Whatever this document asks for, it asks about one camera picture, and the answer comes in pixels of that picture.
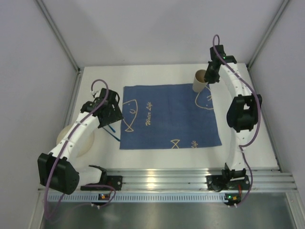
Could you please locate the right aluminium corner post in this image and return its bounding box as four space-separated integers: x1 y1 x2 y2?
246 0 291 71

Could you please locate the blue fish placemat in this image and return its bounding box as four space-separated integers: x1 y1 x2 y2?
120 83 222 150

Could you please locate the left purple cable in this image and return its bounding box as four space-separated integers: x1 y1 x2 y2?
43 80 117 219

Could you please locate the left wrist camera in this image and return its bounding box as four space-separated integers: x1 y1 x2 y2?
91 90 101 98

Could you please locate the aluminium rail frame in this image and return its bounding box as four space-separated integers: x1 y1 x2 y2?
38 152 297 193

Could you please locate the left aluminium corner post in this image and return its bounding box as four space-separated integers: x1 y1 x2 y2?
35 0 81 72

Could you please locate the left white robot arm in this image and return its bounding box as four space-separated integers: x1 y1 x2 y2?
38 88 123 195

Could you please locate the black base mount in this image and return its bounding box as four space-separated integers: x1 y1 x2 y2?
81 175 122 191
206 175 250 192

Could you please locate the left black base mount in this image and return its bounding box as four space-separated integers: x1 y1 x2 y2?
81 175 122 191

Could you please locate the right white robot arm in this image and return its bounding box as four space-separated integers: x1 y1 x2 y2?
204 45 262 172

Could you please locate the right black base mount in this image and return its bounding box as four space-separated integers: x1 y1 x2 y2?
206 175 250 192

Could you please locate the aluminium corner post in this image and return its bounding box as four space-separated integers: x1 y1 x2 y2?
246 0 291 71
35 0 81 72

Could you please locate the beige cup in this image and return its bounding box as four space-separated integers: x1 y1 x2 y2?
193 70 208 93

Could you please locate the blue metallic spoon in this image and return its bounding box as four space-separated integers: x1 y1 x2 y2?
102 126 121 142

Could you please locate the slotted grey cable duct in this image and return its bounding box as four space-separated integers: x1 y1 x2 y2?
47 192 244 203

